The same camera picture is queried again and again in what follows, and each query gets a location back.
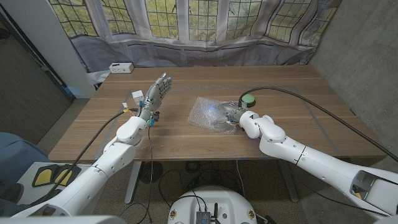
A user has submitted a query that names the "white pedal mat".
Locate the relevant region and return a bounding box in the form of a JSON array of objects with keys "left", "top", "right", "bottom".
[{"left": 17, "top": 161, "right": 91, "bottom": 205}]

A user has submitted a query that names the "person's blue trouser leg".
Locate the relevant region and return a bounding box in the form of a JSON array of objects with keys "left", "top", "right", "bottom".
[{"left": 0, "top": 132, "right": 41, "bottom": 187}]

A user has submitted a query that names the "small white cube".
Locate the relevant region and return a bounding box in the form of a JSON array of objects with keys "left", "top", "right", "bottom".
[{"left": 131, "top": 90, "right": 145, "bottom": 105}]

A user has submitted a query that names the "grey table leg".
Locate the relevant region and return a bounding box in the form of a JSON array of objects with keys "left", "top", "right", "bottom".
[{"left": 277, "top": 159, "right": 300, "bottom": 203}]

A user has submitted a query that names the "white floor cable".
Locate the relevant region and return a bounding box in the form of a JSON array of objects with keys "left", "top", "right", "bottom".
[{"left": 235, "top": 160, "right": 246, "bottom": 197}]

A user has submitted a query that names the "person's dark shoe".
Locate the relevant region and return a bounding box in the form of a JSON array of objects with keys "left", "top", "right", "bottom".
[{"left": 0, "top": 183, "right": 24, "bottom": 203}]

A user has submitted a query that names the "black power adapter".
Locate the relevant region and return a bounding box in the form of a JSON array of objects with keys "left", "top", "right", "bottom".
[{"left": 186, "top": 177, "right": 200, "bottom": 190}]

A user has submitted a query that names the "clear bubble wrap sheet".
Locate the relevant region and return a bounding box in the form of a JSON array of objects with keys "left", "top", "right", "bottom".
[{"left": 187, "top": 96, "right": 240, "bottom": 135}]

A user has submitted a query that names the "grey electronics box on torso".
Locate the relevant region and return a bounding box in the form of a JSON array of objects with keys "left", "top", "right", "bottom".
[{"left": 195, "top": 210, "right": 212, "bottom": 224}]

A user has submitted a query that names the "green button on black base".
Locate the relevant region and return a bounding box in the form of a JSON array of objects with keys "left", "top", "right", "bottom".
[{"left": 239, "top": 93, "right": 256, "bottom": 108}]

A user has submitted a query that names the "white table leg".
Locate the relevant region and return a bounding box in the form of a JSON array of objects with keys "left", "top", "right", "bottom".
[{"left": 124, "top": 161, "right": 142, "bottom": 205}]

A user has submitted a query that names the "thin black right arm wire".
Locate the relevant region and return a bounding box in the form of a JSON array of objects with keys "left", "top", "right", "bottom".
[{"left": 301, "top": 182, "right": 391, "bottom": 217}]

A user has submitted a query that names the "printed window backdrop cloth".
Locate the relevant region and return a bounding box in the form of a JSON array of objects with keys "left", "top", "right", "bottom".
[{"left": 48, "top": 0, "right": 343, "bottom": 73}]

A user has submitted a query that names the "round black floor device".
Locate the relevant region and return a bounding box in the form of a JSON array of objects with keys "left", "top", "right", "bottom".
[{"left": 139, "top": 161, "right": 164, "bottom": 184}]

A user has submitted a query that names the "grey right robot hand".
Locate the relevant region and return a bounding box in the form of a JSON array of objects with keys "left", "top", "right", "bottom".
[{"left": 211, "top": 101, "right": 249, "bottom": 131}]

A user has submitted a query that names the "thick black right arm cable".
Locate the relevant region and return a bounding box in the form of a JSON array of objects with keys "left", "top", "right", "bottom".
[{"left": 238, "top": 86, "right": 398, "bottom": 163}]

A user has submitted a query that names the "yellow and black foot pedal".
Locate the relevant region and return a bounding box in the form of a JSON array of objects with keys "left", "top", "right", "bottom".
[
  {"left": 32, "top": 164, "right": 59, "bottom": 188},
  {"left": 53, "top": 166, "right": 82, "bottom": 187}
]

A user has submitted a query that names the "white connector with yellow wire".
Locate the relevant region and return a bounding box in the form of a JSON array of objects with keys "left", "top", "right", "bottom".
[{"left": 122, "top": 101, "right": 137, "bottom": 114}]

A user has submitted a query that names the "white power strip box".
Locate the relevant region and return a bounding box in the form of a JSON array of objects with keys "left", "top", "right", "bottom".
[{"left": 108, "top": 62, "right": 134, "bottom": 74}]

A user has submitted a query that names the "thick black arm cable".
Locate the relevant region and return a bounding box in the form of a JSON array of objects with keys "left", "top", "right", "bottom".
[
  {"left": 238, "top": 86, "right": 398, "bottom": 163},
  {"left": 29, "top": 108, "right": 139, "bottom": 206}
]

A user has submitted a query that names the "thin black arm wire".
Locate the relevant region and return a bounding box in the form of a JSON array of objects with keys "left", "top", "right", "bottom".
[
  {"left": 118, "top": 124, "right": 155, "bottom": 224},
  {"left": 301, "top": 182, "right": 391, "bottom": 217}
]

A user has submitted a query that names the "white robot torso base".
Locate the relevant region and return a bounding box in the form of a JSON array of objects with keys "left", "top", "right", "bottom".
[{"left": 167, "top": 185, "right": 258, "bottom": 224}]

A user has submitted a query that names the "thin black left arm wire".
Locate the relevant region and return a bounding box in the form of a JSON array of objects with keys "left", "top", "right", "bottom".
[{"left": 118, "top": 124, "right": 155, "bottom": 224}]

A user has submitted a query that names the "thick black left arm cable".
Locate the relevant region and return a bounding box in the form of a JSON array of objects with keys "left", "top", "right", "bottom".
[{"left": 29, "top": 108, "right": 139, "bottom": 206}]

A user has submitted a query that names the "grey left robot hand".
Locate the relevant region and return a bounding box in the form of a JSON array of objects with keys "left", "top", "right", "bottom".
[{"left": 137, "top": 72, "right": 173, "bottom": 122}]

